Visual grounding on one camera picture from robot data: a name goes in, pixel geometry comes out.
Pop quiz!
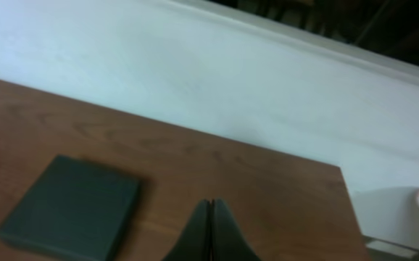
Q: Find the dark green box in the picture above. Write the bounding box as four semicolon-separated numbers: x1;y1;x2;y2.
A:
0;155;140;261

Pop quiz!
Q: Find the white chair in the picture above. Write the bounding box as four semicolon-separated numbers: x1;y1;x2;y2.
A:
351;186;419;250

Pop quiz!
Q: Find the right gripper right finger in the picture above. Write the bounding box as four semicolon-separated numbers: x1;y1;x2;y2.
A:
211;199;260;261

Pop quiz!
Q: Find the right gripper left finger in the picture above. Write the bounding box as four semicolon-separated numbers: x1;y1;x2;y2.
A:
163;199;210;261

